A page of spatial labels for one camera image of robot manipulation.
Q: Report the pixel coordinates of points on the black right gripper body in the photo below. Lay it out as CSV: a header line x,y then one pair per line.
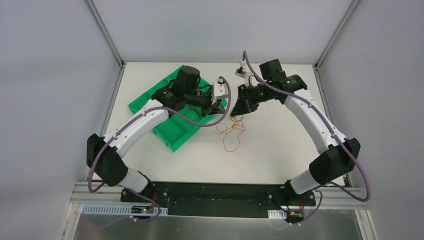
x,y
245,100

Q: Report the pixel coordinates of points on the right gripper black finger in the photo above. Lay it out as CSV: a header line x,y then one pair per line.
x,y
243,93
241,107

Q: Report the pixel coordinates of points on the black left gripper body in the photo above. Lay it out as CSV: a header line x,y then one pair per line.
x,y
210,104

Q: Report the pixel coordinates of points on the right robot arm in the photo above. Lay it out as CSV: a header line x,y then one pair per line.
x,y
334,148

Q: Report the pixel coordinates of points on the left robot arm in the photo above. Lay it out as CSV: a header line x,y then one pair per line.
x,y
104,154

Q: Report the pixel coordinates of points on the green compartment tray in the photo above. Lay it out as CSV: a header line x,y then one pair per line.
x,y
175,129

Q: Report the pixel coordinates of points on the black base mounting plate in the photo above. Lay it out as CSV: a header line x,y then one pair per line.
x,y
225,199

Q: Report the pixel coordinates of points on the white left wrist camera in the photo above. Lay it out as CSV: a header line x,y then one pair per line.
x,y
219,90

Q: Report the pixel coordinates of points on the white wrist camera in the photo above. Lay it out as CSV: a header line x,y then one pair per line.
x,y
219,90
241,70

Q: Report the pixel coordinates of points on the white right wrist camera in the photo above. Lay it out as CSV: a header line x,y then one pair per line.
x,y
241,70

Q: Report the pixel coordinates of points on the white slotted cable duct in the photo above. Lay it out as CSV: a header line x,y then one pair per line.
x,y
146,212

